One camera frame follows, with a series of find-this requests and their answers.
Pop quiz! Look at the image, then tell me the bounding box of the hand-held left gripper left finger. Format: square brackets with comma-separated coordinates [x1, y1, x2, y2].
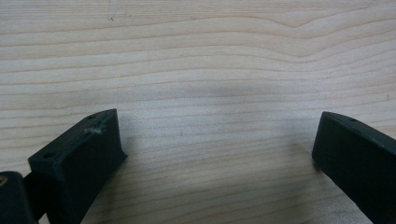
[27, 108, 128, 224]

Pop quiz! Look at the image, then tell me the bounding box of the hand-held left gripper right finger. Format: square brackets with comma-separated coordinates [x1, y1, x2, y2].
[311, 111, 396, 224]

